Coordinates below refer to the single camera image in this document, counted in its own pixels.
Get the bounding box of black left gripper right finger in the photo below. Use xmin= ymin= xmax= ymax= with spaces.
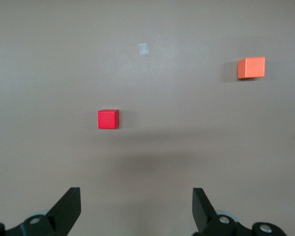
xmin=191 ymin=188 xmax=288 ymax=236

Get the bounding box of red wooden cube block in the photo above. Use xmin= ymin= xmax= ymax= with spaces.
xmin=97 ymin=109 xmax=120 ymax=129

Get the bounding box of clear tape patch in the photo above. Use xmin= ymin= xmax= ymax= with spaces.
xmin=138 ymin=43 xmax=149 ymax=56

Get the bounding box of orange wooden cube block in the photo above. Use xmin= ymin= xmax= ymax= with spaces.
xmin=237 ymin=57 xmax=266 ymax=80

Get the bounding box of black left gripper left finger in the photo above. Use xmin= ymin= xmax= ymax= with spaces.
xmin=4 ymin=187 xmax=82 ymax=236

